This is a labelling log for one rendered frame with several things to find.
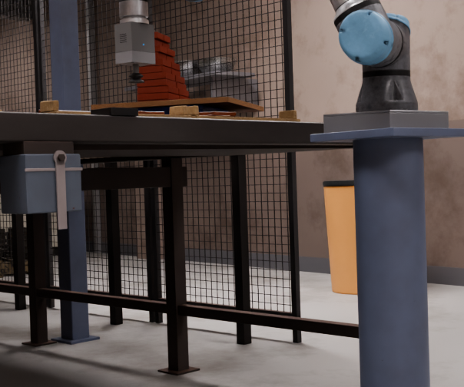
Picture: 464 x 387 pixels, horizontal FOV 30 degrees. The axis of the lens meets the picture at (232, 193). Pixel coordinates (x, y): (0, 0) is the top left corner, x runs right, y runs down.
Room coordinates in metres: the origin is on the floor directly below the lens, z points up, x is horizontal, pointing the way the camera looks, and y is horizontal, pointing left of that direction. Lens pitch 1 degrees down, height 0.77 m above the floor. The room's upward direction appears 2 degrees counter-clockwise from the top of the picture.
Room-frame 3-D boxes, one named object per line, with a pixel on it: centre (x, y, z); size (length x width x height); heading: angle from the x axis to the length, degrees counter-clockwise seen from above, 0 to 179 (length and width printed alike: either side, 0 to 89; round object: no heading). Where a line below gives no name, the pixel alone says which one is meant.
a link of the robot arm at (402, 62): (2.13, -0.39, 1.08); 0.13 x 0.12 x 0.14; 155
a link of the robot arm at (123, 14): (2.28, 0.24, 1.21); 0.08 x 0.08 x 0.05
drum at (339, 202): (5.69, -0.83, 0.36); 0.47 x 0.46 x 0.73; 127
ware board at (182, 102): (3.22, 0.17, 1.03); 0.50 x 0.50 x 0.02; 74
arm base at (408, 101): (2.14, -0.39, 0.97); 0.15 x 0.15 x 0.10
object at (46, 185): (1.81, 0.39, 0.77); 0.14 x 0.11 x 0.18; 136
